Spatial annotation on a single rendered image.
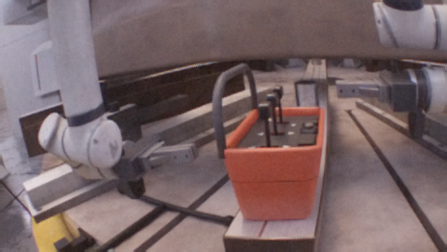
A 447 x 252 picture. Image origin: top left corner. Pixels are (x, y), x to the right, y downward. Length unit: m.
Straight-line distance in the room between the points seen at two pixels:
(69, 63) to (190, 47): 0.75
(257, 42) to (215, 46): 0.15
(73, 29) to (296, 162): 0.41
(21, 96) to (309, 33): 5.08
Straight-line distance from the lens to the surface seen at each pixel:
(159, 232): 1.18
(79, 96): 0.53
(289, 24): 1.06
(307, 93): 0.97
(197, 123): 1.99
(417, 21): 0.52
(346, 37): 1.06
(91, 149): 0.53
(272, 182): 0.43
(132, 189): 0.68
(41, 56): 4.66
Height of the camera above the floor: 0.96
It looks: 17 degrees down
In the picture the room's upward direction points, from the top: 8 degrees counter-clockwise
